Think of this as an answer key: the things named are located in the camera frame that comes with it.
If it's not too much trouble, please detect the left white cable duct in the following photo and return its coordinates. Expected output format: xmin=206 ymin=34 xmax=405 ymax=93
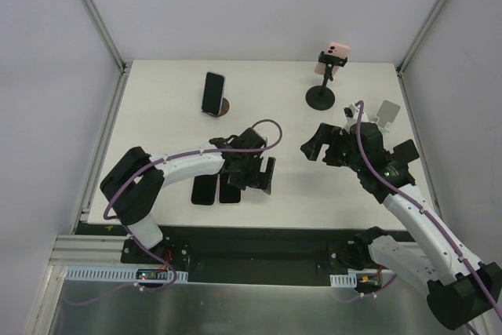
xmin=66 ymin=266 xmax=175 ymax=284

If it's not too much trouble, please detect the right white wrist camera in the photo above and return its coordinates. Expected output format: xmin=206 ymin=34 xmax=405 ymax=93
xmin=343 ymin=103 xmax=369 ymax=133

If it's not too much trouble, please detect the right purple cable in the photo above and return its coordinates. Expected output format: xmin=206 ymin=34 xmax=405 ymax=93
xmin=352 ymin=100 xmax=499 ymax=335

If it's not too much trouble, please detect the cream-edged black phone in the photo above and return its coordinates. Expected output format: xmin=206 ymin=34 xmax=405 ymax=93
xmin=218 ymin=173 xmax=242 ymax=205

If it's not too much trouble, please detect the left aluminium frame post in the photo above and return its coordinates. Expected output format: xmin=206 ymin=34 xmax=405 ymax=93
xmin=80 ymin=0 xmax=127 ymax=73

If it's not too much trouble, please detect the white cable duct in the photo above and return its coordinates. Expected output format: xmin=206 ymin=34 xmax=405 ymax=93
xmin=329 ymin=272 xmax=358 ymax=289
xmin=66 ymin=266 xmax=175 ymax=284

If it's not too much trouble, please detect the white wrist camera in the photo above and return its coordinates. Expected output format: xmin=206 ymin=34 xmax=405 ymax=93
xmin=254 ymin=135 xmax=267 ymax=150
xmin=343 ymin=103 xmax=369 ymax=133

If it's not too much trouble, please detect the right aluminium frame post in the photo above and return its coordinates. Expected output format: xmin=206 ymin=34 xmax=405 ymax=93
xmin=396 ymin=0 xmax=449 ymax=78

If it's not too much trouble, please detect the right white cable duct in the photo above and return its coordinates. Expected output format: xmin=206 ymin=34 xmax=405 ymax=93
xmin=329 ymin=272 xmax=358 ymax=289

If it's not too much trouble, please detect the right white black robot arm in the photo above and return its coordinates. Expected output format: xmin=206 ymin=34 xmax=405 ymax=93
xmin=300 ymin=122 xmax=501 ymax=330

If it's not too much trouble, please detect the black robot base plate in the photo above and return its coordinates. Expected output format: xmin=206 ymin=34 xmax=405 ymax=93
xmin=74 ymin=223 xmax=424 ymax=285

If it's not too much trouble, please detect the white metal phone stand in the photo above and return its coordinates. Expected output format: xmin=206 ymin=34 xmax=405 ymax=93
xmin=372 ymin=100 xmax=401 ymax=130

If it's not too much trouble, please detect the aluminium frame post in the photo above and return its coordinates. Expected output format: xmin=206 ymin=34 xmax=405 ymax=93
xmin=80 ymin=0 xmax=127 ymax=73
xmin=396 ymin=0 xmax=449 ymax=78

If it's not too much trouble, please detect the blue-edged black phone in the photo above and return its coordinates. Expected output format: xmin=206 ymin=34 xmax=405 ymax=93
xmin=202 ymin=72 xmax=225 ymax=116

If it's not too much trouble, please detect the round brown phone stand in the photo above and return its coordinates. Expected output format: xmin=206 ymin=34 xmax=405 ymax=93
xmin=213 ymin=98 xmax=230 ymax=118

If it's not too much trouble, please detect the black clamp tripod stand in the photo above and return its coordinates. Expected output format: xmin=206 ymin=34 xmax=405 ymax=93
xmin=305 ymin=46 xmax=347 ymax=111

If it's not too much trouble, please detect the purple cable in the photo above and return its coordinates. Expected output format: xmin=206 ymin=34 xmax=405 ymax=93
xmin=352 ymin=100 xmax=499 ymax=335
xmin=102 ymin=118 xmax=284 ymax=300

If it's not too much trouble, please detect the black folding phone stand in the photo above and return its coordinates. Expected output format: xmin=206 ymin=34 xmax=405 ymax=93
xmin=389 ymin=139 xmax=420 ymax=171

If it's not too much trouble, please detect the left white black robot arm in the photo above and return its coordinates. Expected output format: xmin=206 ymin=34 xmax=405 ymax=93
xmin=100 ymin=127 xmax=276 ymax=264

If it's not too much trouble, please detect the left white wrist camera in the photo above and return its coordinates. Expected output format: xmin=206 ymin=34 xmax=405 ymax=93
xmin=254 ymin=135 xmax=267 ymax=150

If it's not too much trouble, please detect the pink phone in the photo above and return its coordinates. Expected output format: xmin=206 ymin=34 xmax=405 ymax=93
xmin=315 ymin=42 xmax=351 ymax=75

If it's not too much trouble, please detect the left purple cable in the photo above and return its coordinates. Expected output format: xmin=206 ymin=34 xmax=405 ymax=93
xmin=102 ymin=118 xmax=284 ymax=300

